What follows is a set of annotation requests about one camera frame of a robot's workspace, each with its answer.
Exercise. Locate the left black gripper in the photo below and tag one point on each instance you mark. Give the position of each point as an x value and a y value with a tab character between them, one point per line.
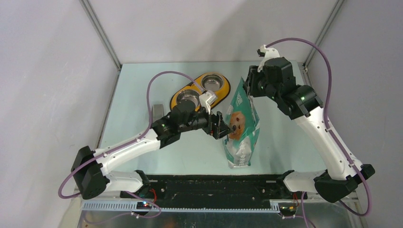
219	129

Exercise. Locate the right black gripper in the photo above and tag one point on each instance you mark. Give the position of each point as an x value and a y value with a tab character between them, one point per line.
250	84

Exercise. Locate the green pet food bag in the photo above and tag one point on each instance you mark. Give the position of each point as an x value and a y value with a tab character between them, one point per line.
242	118

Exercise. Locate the metal food scoop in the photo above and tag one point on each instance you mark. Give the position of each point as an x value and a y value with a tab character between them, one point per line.
157	111

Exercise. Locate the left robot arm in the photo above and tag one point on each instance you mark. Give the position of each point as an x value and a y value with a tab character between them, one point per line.
94	170

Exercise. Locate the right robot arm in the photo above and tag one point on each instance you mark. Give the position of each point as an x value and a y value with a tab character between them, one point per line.
344	172

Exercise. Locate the yellow double bowl feeder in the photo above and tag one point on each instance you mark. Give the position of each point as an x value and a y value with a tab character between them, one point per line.
221	94

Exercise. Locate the right steel bowl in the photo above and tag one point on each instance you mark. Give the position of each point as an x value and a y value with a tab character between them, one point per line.
213	82

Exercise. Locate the steel bowl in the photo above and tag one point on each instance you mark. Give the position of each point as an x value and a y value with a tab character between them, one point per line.
213	82
190	95

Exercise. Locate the left steel bowl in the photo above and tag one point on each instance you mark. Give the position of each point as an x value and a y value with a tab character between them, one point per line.
190	95

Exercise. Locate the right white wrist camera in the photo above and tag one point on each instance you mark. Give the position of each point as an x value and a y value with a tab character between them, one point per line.
267	54

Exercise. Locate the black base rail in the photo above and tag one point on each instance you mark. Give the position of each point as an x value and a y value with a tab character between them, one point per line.
257	190

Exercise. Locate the grey slotted cable duct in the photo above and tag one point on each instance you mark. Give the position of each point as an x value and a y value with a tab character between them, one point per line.
109	205

